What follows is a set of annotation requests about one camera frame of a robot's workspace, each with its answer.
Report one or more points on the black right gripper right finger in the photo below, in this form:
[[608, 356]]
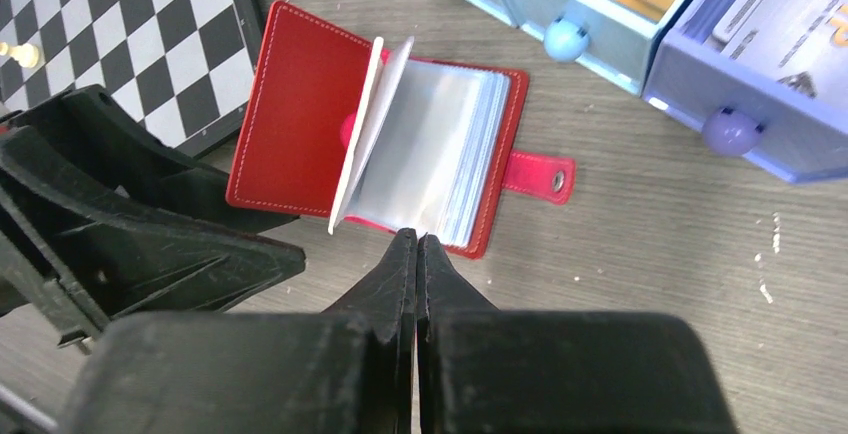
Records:
[[487, 370]]

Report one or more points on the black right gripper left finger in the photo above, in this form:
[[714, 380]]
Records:
[[347, 369]]

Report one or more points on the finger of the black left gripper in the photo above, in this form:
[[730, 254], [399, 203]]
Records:
[[85, 256], [92, 131]]

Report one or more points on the red leather card holder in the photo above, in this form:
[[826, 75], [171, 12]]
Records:
[[343, 128]]

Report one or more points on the grey card in drawer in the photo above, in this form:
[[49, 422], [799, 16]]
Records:
[[801, 44]]

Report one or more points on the white chess pawn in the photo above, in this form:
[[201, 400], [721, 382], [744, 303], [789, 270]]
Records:
[[26, 55]]

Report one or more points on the black white chessboard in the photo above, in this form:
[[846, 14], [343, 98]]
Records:
[[182, 69]]

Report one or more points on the purple drawer box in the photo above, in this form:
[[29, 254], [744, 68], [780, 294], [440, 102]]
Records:
[[740, 113]]

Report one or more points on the light blue middle drawer box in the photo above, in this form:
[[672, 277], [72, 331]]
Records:
[[601, 35]]

